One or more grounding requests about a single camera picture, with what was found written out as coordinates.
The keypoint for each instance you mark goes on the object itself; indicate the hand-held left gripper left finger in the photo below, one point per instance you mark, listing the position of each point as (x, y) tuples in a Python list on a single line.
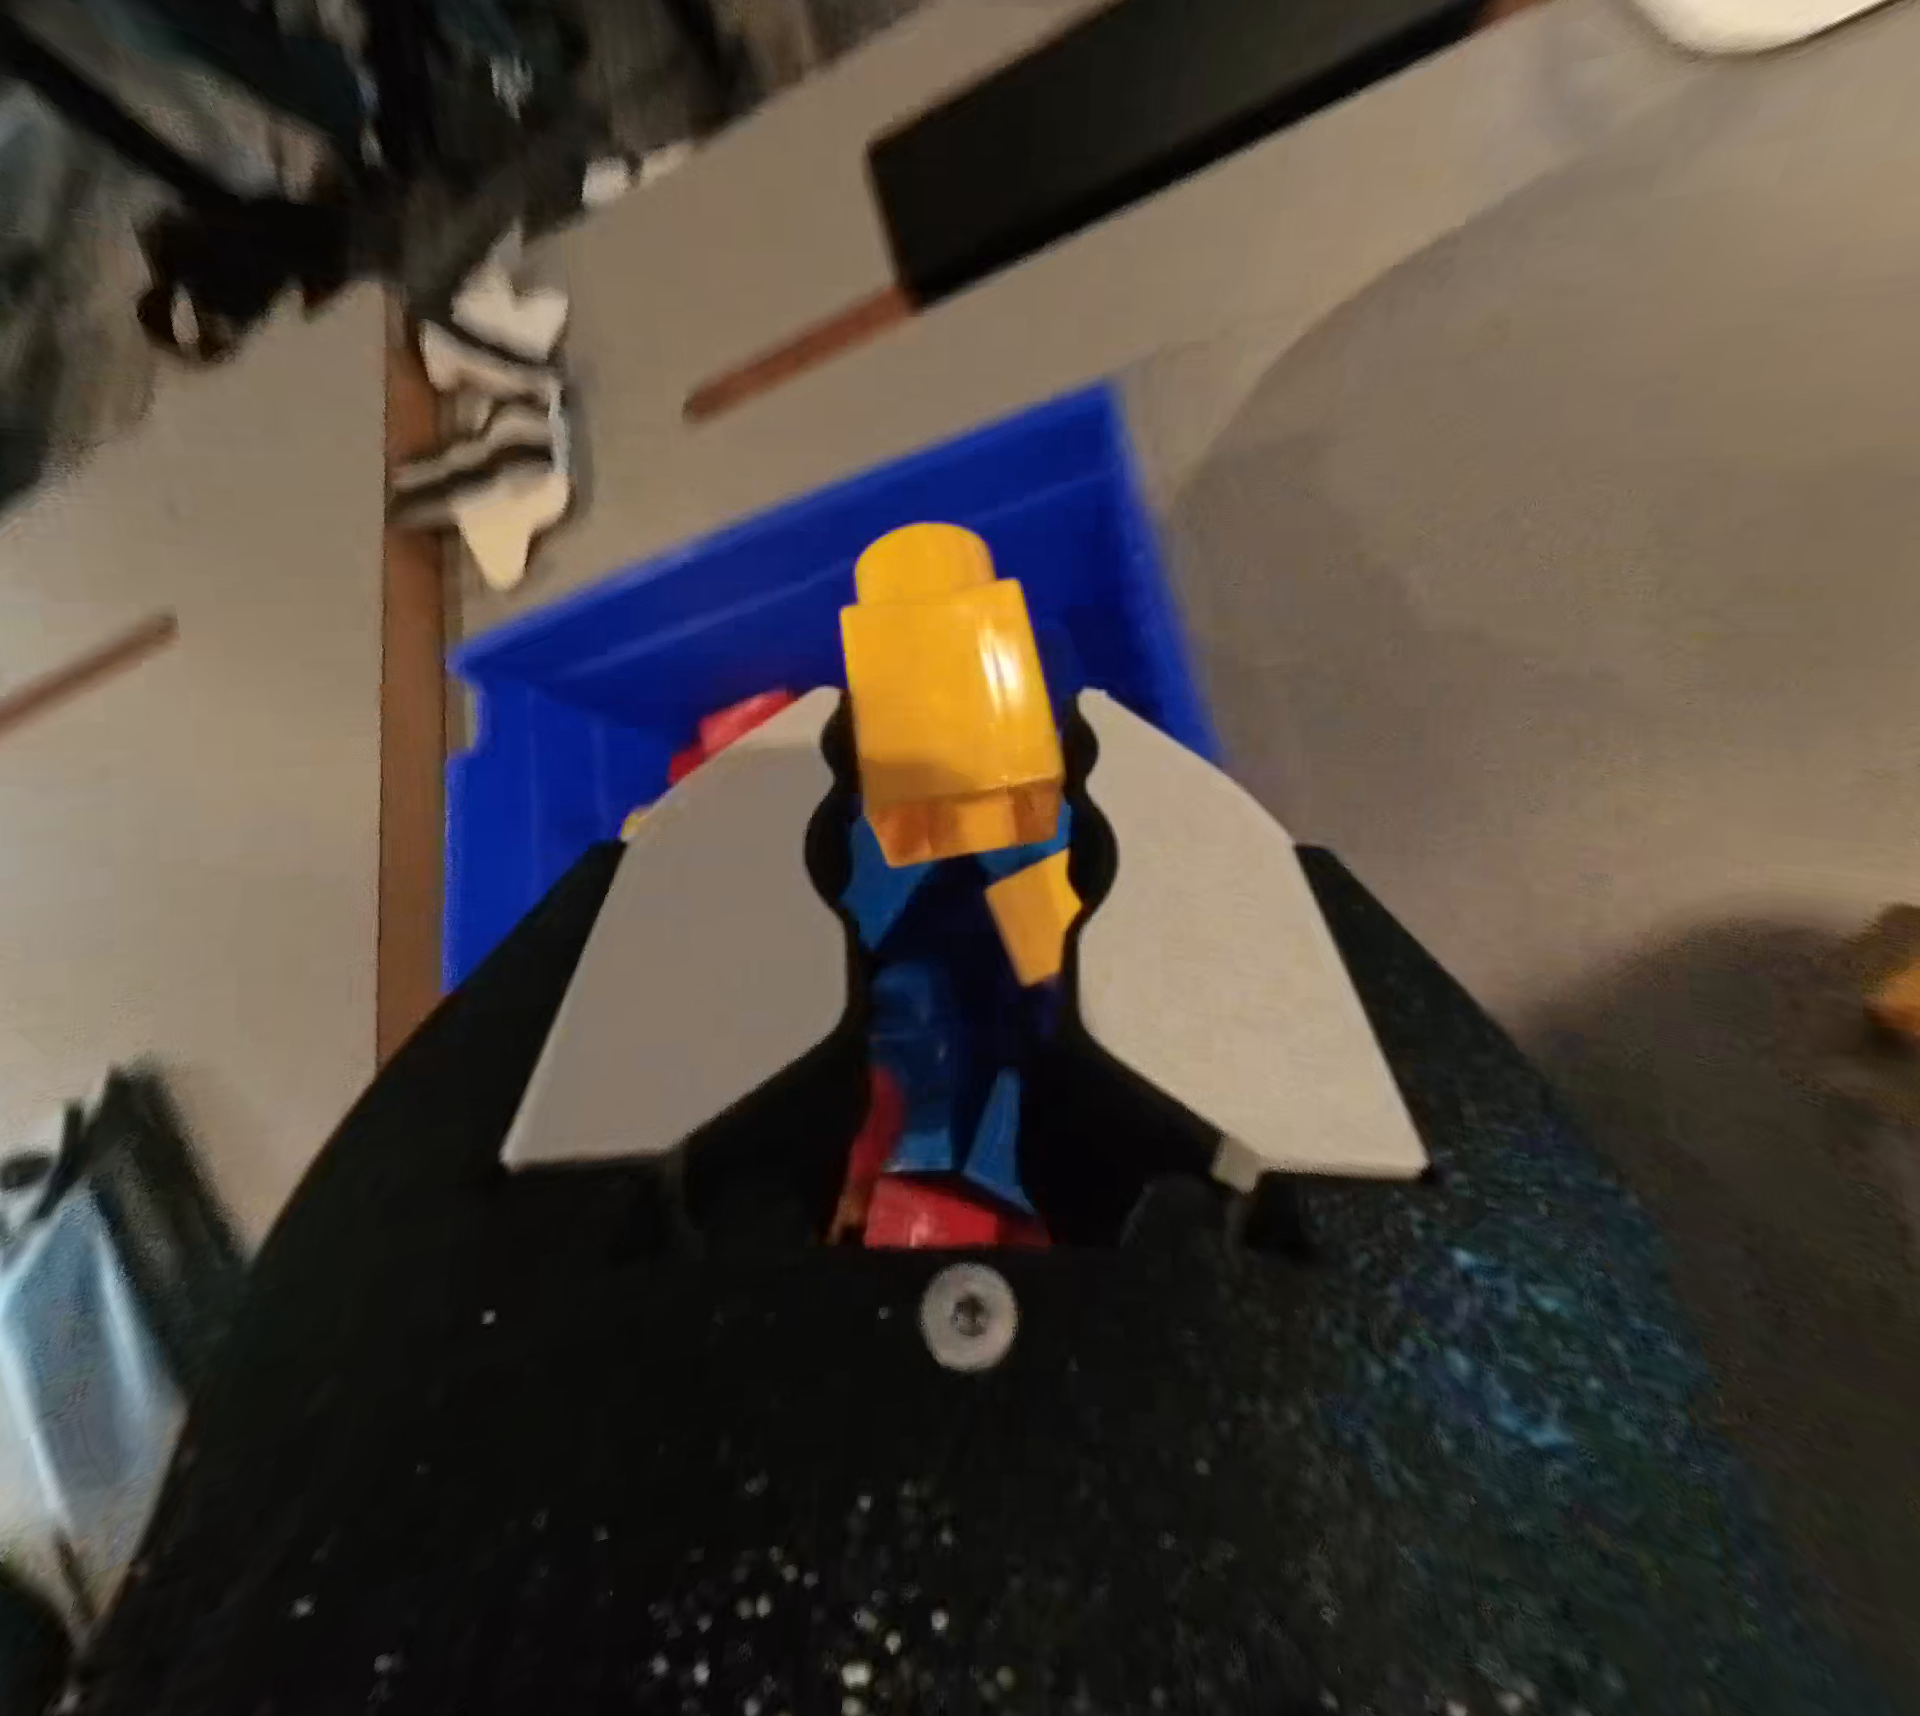
[(691, 967)]

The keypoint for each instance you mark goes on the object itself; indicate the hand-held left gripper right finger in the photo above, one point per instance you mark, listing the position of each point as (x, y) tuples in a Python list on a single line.
[(1230, 980)]

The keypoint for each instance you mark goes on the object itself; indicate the blue plastic bin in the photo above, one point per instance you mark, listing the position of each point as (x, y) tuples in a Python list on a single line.
[(676, 637)]

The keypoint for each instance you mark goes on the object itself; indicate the blue mega block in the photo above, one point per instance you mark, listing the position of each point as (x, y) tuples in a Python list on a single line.
[(944, 1087), (902, 893)]

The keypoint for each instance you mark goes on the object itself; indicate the red mega block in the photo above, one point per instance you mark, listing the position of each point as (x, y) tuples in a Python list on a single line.
[(931, 1222), (735, 735)]

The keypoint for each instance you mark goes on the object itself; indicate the black and white cloth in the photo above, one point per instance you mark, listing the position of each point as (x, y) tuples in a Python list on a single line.
[(489, 441)]

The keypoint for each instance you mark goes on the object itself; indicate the black table mat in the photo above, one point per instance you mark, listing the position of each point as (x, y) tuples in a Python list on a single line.
[(1202, 68)]

